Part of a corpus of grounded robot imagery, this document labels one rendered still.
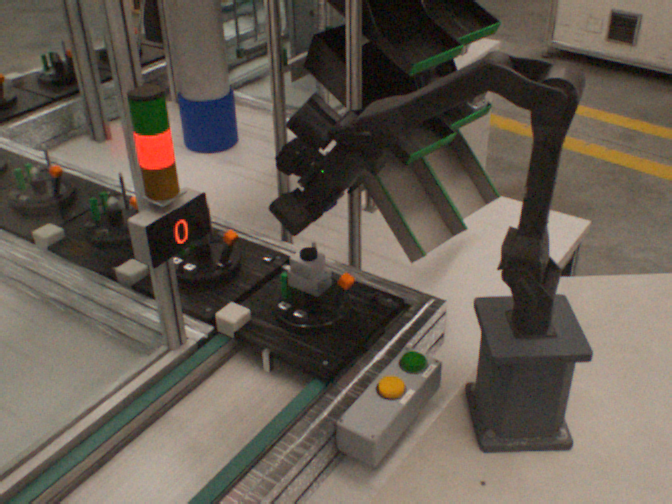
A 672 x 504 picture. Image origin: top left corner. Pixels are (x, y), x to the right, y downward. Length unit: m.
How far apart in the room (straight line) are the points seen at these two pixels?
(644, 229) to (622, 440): 2.36
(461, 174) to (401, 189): 0.19
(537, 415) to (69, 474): 0.70
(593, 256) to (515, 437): 2.17
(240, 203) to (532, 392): 0.98
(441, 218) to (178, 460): 0.69
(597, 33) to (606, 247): 2.28
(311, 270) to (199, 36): 0.97
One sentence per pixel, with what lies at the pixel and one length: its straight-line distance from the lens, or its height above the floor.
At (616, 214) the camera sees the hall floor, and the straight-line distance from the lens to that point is 3.71.
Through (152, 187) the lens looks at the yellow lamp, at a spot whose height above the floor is 1.28.
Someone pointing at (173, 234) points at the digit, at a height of 1.21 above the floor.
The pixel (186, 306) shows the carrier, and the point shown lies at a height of 0.97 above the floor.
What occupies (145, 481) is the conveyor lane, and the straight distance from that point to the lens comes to 1.17.
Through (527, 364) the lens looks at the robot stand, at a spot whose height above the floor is 1.04.
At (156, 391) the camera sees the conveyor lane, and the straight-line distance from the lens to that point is 1.26.
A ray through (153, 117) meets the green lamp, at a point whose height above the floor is 1.39.
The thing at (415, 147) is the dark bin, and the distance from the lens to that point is 1.37.
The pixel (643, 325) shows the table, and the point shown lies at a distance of 1.58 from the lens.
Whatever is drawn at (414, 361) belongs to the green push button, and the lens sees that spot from 1.23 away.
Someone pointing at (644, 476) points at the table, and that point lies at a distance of 1.29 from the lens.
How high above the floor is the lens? 1.79
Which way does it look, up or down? 34 degrees down
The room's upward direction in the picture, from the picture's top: 2 degrees counter-clockwise
